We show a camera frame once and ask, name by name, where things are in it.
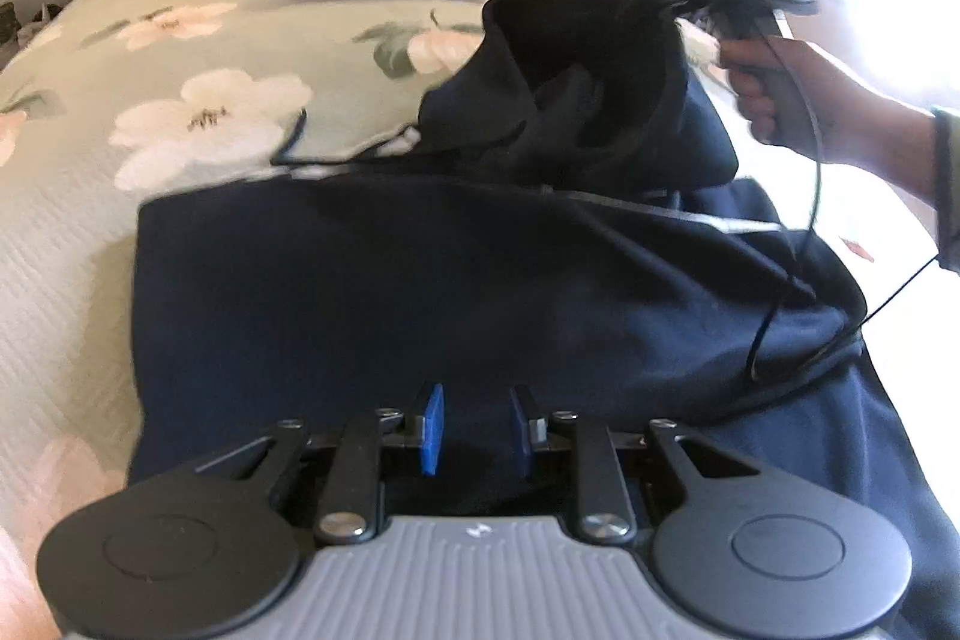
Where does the navy blue hooded jacket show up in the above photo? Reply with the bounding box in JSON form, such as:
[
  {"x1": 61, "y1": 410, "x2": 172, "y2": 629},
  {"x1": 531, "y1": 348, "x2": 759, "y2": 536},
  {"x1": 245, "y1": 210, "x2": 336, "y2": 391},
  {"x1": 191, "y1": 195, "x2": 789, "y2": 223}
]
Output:
[{"x1": 127, "y1": 0, "x2": 960, "y2": 640}]

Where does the person's right hand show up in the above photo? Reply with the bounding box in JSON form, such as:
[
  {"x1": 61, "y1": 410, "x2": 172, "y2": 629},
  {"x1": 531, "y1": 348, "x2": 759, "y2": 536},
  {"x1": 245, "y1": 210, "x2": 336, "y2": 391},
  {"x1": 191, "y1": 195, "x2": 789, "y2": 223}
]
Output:
[{"x1": 719, "y1": 37, "x2": 892, "y2": 163}]

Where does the floral green quilted bedspread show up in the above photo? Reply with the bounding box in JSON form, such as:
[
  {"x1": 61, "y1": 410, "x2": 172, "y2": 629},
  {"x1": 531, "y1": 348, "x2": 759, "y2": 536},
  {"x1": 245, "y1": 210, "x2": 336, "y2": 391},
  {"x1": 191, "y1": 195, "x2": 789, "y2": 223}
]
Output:
[{"x1": 0, "y1": 0, "x2": 902, "y2": 640}]

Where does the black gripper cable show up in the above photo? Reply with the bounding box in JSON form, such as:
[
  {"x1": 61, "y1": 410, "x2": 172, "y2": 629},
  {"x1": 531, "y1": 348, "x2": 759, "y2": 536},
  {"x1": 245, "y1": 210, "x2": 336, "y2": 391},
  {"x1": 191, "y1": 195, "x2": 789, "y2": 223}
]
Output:
[{"x1": 745, "y1": 5, "x2": 944, "y2": 387}]

